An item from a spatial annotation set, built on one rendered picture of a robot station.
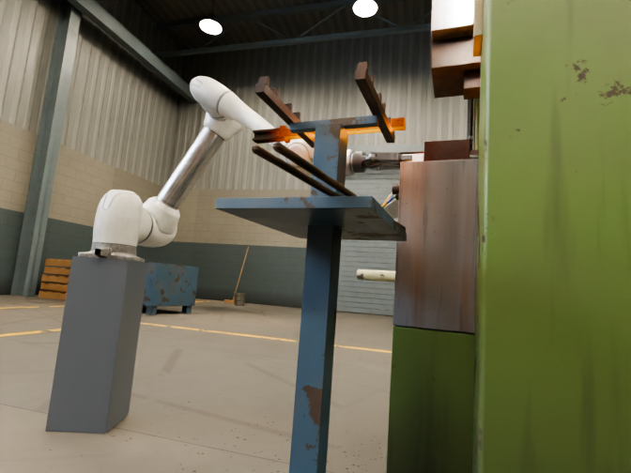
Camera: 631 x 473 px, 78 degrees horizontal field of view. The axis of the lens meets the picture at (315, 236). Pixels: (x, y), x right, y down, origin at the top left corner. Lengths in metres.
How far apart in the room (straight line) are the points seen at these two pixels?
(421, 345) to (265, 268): 9.07
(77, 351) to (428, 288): 1.21
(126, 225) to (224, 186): 9.36
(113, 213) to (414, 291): 1.13
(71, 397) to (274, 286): 8.47
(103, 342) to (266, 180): 9.10
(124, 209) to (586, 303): 1.45
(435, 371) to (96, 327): 1.15
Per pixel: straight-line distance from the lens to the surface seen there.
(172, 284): 6.04
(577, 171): 0.84
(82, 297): 1.62
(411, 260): 1.06
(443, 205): 1.07
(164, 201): 1.78
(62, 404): 1.69
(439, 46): 1.43
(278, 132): 1.12
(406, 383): 1.08
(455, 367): 1.06
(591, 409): 0.82
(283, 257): 9.87
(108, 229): 1.62
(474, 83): 1.40
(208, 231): 10.88
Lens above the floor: 0.56
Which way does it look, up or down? 7 degrees up
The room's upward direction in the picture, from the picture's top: 4 degrees clockwise
